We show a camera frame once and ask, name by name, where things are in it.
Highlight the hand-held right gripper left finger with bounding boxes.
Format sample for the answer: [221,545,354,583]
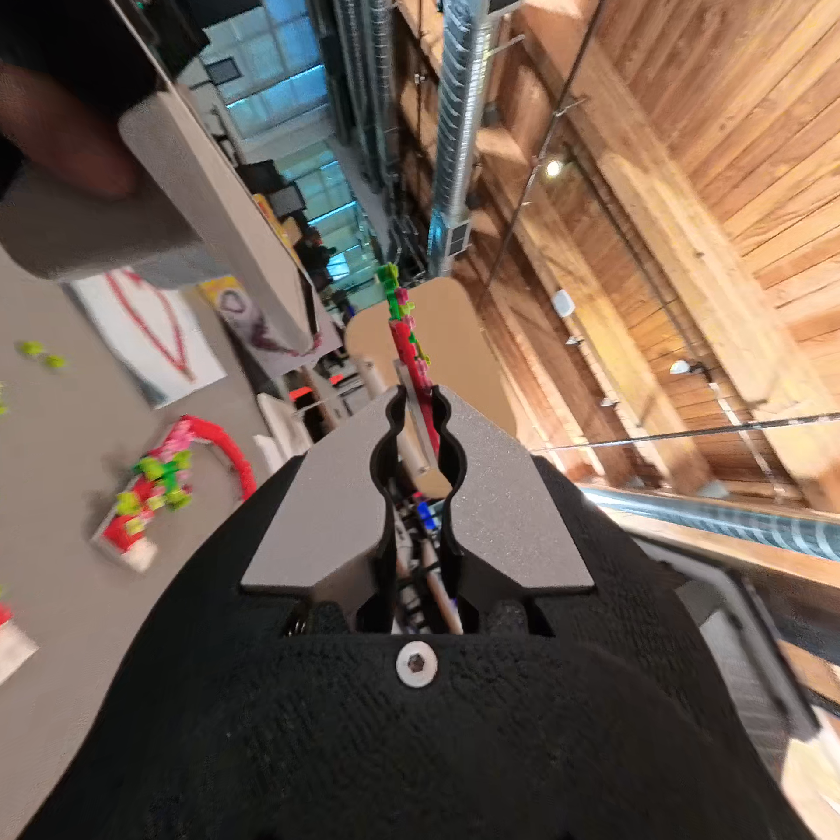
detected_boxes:
[240,385,408,632]

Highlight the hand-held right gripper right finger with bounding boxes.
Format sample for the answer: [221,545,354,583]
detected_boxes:
[430,385,597,599]

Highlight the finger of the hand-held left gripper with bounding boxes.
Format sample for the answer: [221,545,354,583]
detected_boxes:
[119,85,322,357]

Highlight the red lego strip with flowers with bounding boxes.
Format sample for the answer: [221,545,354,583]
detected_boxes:
[376,262,439,476]

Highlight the yellow and white lego box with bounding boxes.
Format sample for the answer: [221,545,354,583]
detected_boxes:
[197,276,343,379]

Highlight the red lego arc with flowers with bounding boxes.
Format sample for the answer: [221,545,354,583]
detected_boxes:
[91,413,258,573]

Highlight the red and white lego piece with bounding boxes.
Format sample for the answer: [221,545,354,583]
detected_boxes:
[0,602,39,685]

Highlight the person's left hand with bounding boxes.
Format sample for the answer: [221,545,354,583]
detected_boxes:
[0,62,142,200]

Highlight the white instruction sheet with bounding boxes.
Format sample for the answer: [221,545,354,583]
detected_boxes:
[67,268,228,409]

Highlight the grey ribbed pipes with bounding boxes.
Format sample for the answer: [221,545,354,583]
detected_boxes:
[331,0,396,195]

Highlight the black ceiling rail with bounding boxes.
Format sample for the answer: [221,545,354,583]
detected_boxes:
[530,412,840,455]

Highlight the silver ventilation duct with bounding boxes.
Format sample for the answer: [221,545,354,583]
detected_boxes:
[427,0,505,278]

